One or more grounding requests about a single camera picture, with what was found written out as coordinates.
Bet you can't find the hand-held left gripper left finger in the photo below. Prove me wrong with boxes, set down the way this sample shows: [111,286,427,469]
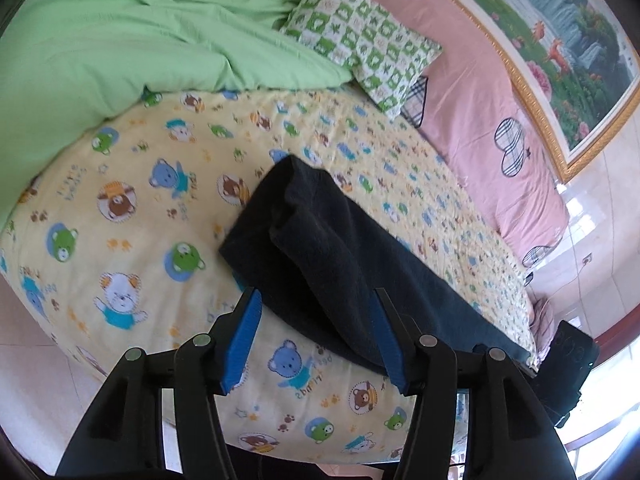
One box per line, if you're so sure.
[56,287,264,480]

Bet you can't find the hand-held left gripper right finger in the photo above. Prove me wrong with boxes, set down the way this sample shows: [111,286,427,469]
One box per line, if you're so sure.
[369,288,576,480]

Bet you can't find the dark navy pants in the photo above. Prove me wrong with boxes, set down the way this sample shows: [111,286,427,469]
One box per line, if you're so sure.
[218,155,532,376]

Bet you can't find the yellow bear print bedsheet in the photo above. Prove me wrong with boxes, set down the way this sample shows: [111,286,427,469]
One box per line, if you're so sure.
[0,87,540,463]

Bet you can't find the pink heart print quilt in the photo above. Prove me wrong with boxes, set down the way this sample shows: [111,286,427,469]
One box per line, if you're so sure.
[361,0,571,267]

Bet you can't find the green checkered pillow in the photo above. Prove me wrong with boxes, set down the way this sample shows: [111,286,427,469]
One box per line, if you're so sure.
[280,0,443,122]

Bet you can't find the green blanket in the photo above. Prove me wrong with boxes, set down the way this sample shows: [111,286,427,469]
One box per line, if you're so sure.
[0,0,376,231]

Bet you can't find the framed landscape wall picture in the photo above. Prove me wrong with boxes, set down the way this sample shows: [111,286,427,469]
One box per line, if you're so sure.
[400,0,640,185]

